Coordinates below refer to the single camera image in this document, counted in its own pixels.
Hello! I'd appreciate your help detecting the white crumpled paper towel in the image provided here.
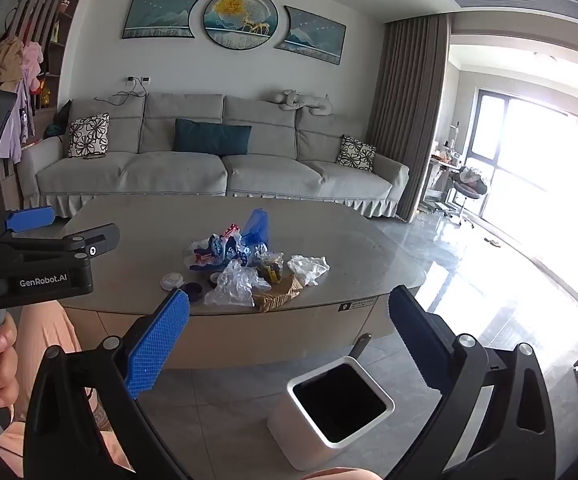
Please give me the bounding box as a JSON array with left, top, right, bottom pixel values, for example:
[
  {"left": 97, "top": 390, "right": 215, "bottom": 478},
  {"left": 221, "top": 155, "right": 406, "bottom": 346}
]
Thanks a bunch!
[{"left": 287, "top": 255, "right": 331, "bottom": 287}]

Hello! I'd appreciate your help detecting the person's right leg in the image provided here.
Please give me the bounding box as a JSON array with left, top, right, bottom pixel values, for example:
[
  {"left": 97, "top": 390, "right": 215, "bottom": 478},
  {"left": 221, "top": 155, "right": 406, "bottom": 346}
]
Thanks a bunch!
[{"left": 301, "top": 467, "right": 376, "bottom": 480}]

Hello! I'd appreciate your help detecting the clear crumpled plastic bag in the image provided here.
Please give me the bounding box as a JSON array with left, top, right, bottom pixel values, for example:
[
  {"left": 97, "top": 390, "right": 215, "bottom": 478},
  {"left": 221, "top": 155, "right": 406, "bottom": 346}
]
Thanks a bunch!
[{"left": 204, "top": 259, "right": 272, "bottom": 308}]

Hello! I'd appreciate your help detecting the brown paper bag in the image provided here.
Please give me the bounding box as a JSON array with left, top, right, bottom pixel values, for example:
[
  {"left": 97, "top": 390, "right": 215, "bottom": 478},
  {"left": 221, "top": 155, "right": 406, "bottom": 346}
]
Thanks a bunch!
[{"left": 251, "top": 274, "right": 304, "bottom": 313}]

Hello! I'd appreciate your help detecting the grey coffee table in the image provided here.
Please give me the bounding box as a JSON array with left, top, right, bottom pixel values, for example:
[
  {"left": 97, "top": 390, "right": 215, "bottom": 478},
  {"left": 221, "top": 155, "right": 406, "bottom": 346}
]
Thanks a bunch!
[{"left": 58, "top": 195, "right": 420, "bottom": 372}]

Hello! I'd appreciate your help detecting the grey brown curtain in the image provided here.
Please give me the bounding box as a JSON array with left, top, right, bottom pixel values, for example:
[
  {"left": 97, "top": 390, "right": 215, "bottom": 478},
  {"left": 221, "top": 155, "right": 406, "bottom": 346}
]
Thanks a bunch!
[{"left": 366, "top": 12, "right": 452, "bottom": 223}]

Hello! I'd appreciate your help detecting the purple hanging garment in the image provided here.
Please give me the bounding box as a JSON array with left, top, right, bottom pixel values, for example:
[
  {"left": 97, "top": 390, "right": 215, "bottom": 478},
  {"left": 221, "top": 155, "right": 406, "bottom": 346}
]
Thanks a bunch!
[{"left": 0, "top": 77, "right": 32, "bottom": 165}]

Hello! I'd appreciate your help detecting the ceiling air vent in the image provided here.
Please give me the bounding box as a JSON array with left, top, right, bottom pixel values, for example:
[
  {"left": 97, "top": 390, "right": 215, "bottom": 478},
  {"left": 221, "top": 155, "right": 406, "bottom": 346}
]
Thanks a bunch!
[{"left": 446, "top": 0, "right": 578, "bottom": 33}]

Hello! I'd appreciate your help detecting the white square trash bin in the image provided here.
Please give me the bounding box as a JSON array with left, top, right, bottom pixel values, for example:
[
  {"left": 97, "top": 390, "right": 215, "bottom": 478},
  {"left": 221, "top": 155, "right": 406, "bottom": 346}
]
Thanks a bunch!
[{"left": 267, "top": 355, "right": 396, "bottom": 472}]

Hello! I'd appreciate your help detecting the glass balcony door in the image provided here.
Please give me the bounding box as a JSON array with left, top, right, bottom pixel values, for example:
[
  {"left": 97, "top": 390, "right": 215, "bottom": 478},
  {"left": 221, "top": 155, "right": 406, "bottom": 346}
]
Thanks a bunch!
[{"left": 469, "top": 87, "right": 578, "bottom": 241}]

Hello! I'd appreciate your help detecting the grey office chair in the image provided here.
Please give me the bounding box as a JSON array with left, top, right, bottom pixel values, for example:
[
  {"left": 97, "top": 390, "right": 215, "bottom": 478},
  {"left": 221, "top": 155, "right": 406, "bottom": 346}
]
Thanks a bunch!
[{"left": 451, "top": 165, "right": 490, "bottom": 228}]

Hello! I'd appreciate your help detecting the pink hanging garment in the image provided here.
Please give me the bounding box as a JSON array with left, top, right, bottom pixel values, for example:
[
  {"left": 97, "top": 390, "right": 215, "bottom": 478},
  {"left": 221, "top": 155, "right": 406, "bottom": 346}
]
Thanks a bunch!
[{"left": 22, "top": 42, "right": 45, "bottom": 96}]

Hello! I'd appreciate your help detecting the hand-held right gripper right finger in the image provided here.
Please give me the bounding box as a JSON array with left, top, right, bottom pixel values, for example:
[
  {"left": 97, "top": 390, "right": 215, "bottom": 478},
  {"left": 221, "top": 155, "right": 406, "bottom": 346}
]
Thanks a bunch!
[{"left": 388, "top": 284, "right": 557, "bottom": 480}]

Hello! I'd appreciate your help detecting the blue mesh bag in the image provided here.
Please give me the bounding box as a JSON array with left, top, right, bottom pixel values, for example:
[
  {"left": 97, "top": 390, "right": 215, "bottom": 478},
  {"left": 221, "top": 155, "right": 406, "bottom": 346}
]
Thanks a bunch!
[{"left": 241, "top": 208, "right": 271, "bottom": 246}]

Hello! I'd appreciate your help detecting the person's left hand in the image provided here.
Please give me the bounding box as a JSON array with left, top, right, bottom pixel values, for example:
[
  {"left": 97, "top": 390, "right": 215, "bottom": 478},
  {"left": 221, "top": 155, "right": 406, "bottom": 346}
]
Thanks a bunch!
[{"left": 0, "top": 310, "right": 19, "bottom": 413}]

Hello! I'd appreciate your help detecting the person's left leg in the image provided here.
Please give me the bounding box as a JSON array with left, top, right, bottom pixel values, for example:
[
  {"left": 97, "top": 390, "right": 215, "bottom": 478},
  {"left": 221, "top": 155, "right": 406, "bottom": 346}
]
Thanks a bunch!
[{"left": 0, "top": 304, "right": 135, "bottom": 478}]

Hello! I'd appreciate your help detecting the blue red white plastic bag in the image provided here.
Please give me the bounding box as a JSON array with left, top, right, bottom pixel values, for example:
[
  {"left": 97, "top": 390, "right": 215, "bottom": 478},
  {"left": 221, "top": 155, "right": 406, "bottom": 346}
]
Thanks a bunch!
[{"left": 185, "top": 225, "right": 250, "bottom": 272}]

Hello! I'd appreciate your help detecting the wooden shelf unit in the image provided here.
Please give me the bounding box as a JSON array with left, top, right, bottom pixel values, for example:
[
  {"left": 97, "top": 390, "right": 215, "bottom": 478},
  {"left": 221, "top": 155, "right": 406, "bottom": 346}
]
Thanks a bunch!
[{"left": 34, "top": 0, "right": 84, "bottom": 136}]

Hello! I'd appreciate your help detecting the curved-edge landscape wall picture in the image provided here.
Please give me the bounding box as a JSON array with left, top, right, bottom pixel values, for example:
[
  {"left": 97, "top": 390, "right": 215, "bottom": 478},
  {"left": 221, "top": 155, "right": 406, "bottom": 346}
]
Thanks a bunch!
[
  {"left": 122, "top": 0, "right": 208, "bottom": 41},
  {"left": 274, "top": 5, "right": 348, "bottom": 66}
]

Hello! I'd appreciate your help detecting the teal cushion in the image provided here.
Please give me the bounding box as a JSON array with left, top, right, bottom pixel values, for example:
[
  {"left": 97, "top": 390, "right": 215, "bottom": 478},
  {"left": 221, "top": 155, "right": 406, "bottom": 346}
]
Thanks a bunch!
[{"left": 171, "top": 118, "right": 252, "bottom": 156}]

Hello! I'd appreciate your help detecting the clear bag with yellow pieces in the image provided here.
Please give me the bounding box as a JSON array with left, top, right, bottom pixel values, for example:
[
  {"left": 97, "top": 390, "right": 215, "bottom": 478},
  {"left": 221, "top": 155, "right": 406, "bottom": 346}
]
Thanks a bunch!
[{"left": 251, "top": 245, "right": 286, "bottom": 283}]

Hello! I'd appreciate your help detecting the cluttered side table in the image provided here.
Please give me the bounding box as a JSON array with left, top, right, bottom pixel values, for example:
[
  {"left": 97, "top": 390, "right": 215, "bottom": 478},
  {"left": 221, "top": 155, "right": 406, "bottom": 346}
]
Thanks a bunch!
[{"left": 426, "top": 122, "right": 462, "bottom": 213}]

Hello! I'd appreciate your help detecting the beige hanging garment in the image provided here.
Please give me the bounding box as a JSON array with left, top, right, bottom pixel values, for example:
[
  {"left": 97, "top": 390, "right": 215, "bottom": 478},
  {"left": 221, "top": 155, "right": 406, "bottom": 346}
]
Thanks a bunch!
[{"left": 0, "top": 36, "right": 25, "bottom": 92}]

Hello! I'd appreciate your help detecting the person's leg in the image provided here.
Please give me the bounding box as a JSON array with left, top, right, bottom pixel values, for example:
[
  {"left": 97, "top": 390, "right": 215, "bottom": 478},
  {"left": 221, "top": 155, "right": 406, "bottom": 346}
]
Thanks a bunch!
[
  {"left": 301, "top": 467, "right": 376, "bottom": 480},
  {"left": 0, "top": 304, "right": 135, "bottom": 478}
]

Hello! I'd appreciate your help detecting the floral black white cushion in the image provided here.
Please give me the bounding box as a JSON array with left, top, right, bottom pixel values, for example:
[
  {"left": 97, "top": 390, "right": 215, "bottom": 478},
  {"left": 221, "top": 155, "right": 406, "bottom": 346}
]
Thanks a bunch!
[
  {"left": 67, "top": 113, "right": 111, "bottom": 159},
  {"left": 335, "top": 135, "right": 377, "bottom": 171}
]

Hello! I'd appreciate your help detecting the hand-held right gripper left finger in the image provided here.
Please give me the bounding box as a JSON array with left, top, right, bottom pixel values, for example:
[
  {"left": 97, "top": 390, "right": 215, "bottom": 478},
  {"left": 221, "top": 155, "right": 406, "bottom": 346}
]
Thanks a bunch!
[{"left": 22, "top": 289, "right": 192, "bottom": 480}]

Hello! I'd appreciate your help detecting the grey fabric sofa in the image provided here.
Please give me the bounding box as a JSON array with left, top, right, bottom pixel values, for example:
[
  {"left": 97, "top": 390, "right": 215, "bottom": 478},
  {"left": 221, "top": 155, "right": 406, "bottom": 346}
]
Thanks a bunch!
[{"left": 16, "top": 91, "right": 411, "bottom": 218}]

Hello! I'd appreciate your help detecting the black charger cable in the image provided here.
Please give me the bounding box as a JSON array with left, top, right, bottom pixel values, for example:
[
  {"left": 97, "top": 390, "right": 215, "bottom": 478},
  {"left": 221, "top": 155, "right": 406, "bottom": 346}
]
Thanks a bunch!
[{"left": 102, "top": 80, "right": 145, "bottom": 107}]

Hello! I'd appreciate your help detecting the black handle bar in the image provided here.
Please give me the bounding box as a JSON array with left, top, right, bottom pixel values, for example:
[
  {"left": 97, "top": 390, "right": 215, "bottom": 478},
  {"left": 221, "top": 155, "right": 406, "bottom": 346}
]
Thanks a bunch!
[{"left": 351, "top": 334, "right": 372, "bottom": 361}]

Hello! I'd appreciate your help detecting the round deer wall picture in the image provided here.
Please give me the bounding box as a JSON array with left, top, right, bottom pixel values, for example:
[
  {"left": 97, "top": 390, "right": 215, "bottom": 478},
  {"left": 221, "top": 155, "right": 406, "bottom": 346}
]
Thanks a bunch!
[{"left": 203, "top": 0, "right": 281, "bottom": 52}]

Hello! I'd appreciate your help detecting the grey plush toy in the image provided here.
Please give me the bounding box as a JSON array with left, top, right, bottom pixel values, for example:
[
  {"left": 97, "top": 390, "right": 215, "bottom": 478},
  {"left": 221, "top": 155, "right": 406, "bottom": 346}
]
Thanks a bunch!
[{"left": 269, "top": 89, "right": 331, "bottom": 120}]

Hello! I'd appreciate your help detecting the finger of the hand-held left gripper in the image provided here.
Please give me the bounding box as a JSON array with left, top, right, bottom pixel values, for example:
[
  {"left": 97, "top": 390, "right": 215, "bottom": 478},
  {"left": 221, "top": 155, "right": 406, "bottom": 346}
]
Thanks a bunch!
[
  {"left": 0, "top": 205, "right": 56, "bottom": 248},
  {"left": 0, "top": 224, "right": 121, "bottom": 261}
]

